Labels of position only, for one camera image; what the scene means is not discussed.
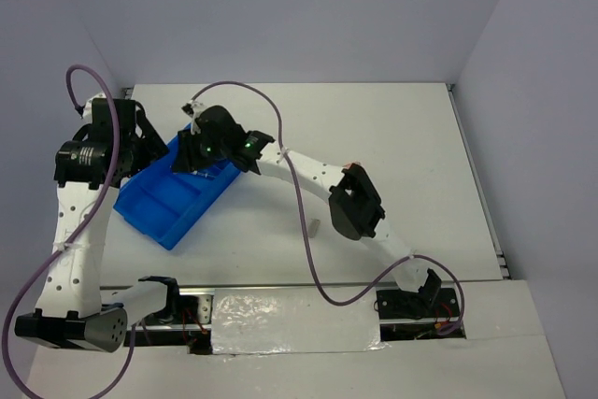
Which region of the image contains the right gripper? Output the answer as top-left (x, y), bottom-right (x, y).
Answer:
top-left (172, 127), bottom-right (230, 175)

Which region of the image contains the grey eraser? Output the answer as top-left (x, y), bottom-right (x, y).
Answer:
top-left (307, 219), bottom-right (320, 238)

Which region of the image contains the blue white whiteboard marker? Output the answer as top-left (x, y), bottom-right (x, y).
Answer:
top-left (192, 172), bottom-right (217, 179)

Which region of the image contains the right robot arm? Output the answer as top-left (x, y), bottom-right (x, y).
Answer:
top-left (172, 101), bottom-right (441, 318)

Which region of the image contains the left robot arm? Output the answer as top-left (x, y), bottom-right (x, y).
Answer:
top-left (14, 97), bottom-right (183, 352)

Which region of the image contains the blue plastic divided tray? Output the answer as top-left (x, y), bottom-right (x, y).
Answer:
top-left (114, 137), bottom-right (240, 250)

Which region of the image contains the silver foil sheet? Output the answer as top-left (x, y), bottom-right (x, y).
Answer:
top-left (211, 287), bottom-right (384, 355)

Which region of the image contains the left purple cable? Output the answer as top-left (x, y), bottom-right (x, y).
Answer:
top-left (0, 64), bottom-right (137, 399)

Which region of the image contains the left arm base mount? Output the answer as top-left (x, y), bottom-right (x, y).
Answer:
top-left (135, 291), bottom-right (214, 355)

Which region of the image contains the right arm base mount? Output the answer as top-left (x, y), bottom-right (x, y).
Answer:
top-left (373, 287), bottom-right (464, 343)

